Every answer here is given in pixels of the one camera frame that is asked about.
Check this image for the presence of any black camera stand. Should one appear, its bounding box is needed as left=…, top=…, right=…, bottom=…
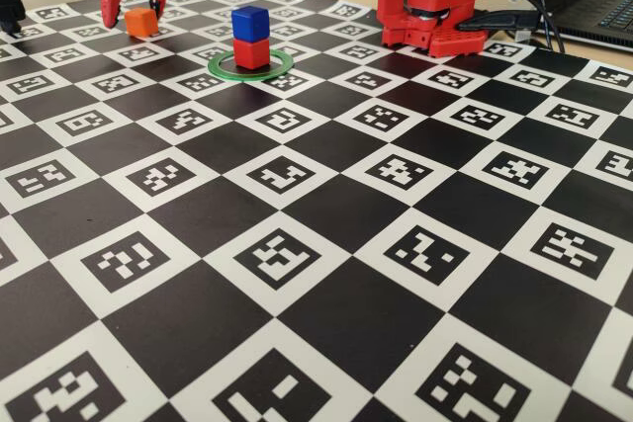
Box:
left=0, top=0, right=27, bottom=39

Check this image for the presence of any black white marker mat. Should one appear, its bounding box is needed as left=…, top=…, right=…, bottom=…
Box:
left=0, top=0, right=633, bottom=422

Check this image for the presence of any green ring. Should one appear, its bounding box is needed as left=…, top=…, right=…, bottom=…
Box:
left=207, top=47, right=296, bottom=82

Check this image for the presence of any black flat power connector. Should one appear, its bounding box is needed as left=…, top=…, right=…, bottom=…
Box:
left=454, top=10, right=539, bottom=34

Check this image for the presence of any blue cube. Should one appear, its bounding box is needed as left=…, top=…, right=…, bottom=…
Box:
left=230, top=5, right=270, bottom=42

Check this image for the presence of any red cube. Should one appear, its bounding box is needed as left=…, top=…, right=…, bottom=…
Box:
left=231, top=39, right=271, bottom=70

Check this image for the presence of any orange cube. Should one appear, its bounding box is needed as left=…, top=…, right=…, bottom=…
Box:
left=123, top=7, right=160, bottom=40

